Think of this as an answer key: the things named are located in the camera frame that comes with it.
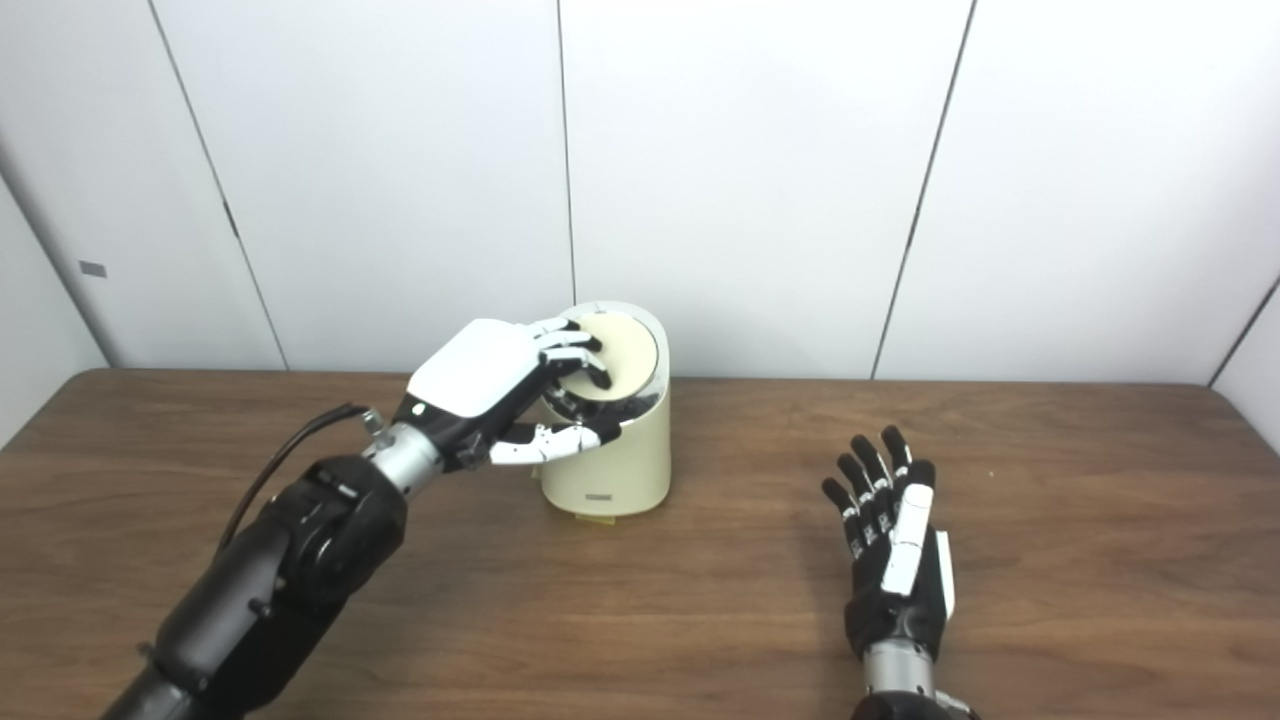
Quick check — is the cream-colored bin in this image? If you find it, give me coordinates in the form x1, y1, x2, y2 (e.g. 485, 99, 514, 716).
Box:
540, 300, 672, 519

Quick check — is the round cream bin lid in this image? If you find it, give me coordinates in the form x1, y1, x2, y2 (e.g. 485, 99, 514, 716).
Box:
560, 311, 659, 403

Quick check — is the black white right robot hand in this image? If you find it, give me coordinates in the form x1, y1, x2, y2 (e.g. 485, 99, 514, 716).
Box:
822, 425, 957, 666

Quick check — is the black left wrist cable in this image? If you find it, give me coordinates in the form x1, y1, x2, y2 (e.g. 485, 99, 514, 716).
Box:
215, 402, 386, 561

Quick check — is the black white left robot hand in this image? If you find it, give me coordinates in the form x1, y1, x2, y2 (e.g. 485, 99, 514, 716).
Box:
400, 312, 623, 471

